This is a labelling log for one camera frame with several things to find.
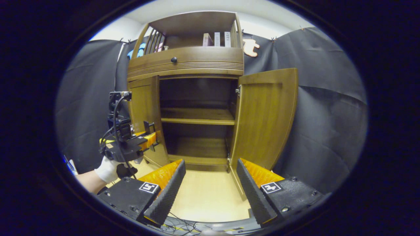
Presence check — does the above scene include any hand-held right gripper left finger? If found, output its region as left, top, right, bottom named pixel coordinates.
left=97, top=159, right=186, bottom=226

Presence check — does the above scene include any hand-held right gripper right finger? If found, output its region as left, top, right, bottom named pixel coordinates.
left=236, top=158, right=324, bottom=226

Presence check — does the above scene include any black door handle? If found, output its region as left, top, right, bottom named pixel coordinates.
left=143, top=121, right=161, bottom=152

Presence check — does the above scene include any wooden shoe cabinet door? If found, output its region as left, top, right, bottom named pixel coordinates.
left=127, top=75, right=170, bottom=167
left=229, top=68, right=298, bottom=201

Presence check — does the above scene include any wooden double-door shoe cabinet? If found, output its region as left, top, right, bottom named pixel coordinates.
left=126, top=11, right=299, bottom=201

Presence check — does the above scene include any wooden inner shelf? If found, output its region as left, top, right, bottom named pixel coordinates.
left=160, top=108, right=235, bottom=126

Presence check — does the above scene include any black backdrop cloth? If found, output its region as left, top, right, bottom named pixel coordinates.
left=55, top=27, right=368, bottom=194

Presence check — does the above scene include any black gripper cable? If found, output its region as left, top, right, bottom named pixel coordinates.
left=112, top=93, right=138, bottom=179

